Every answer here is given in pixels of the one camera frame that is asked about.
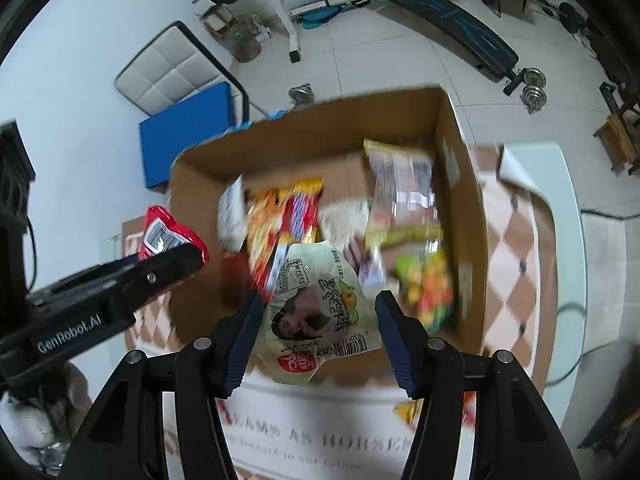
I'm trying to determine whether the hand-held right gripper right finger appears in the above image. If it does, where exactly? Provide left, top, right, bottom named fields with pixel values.
left=375, top=290, right=581, bottom=480

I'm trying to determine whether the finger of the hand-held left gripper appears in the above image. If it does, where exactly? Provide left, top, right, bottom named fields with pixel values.
left=95, top=242, right=206, bottom=313
left=30, top=256, right=146, bottom=306

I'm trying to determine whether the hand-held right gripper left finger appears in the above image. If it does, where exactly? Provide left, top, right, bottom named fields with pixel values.
left=72, top=292, right=266, bottom=480

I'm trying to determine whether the small red snack packet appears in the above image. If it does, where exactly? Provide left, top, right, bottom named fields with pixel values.
left=140, top=205, right=211, bottom=266

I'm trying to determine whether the colourful candy bag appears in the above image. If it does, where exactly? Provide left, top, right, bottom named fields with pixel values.
left=395, top=247, right=458, bottom=333

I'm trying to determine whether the white brown wafer packet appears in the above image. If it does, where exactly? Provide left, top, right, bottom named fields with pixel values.
left=217, top=175, right=251, bottom=253

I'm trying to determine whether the pale green photo snack packet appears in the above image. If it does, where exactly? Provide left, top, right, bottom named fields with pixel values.
left=257, top=241, right=383, bottom=386

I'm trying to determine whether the white and red wafer packet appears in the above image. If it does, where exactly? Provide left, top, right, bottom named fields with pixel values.
left=347, top=232, right=386, bottom=291

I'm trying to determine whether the yellow noodle packet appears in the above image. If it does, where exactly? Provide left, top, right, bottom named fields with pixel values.
left=245, top=177, right=326, bottom=296

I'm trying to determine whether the white grey snack packet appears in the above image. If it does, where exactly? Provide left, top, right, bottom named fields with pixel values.
left=320, top=199, right=371, bottom=243

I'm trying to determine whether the beige yellow-edged snack packet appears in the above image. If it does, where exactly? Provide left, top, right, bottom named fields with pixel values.
left=362, top=138, right=446, bottom=256

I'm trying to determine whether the cardboard box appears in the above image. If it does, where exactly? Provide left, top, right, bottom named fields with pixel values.
left=167, top=87, right=488, bottom=386

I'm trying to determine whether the person's left forearm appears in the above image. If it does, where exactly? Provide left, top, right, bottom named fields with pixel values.
left=30, top=360, right=93, bottom=441

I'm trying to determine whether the yellow panda snack packet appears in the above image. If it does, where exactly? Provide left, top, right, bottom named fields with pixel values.
left=392, top=400, right=421, bottom=426

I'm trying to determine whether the checkered tablecloth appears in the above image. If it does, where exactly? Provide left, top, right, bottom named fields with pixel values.
left=122, top=142, right=558, bottom=480

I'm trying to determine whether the blue cushion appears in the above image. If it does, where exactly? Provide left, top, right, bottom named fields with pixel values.
left=139, top=81, right=238, bottom=192

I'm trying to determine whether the chrome dumbbell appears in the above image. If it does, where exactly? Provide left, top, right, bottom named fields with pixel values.
left=289, top=83, right=316, bottom=111
left=520, top=67, right=548, bottom=111

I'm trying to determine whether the glass jar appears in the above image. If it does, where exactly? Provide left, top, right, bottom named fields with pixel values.
left=232, top=12, right=273, bottom=63

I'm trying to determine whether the white barbell rack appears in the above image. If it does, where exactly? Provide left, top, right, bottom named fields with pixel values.
left=240, top=0, right=436, bottom=64

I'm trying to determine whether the teal exercise item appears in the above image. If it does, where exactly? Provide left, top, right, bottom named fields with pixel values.
left=300, top=5, right=341, bottom=28

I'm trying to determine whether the small wooden stool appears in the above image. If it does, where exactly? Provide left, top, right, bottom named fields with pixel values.
left=593, top=105, right=640, bottom=176

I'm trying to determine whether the black sit-up bench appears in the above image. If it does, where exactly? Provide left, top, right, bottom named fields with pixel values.
left=367, top=0, right=523, bottom=96

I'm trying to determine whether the black dumbbell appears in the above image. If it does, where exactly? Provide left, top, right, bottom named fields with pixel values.
left=557, top=2, right=588, bottom=31

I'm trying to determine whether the white padded chair black frame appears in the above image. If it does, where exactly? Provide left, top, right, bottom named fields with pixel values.
left=114, top=21, right=251, bottom=121

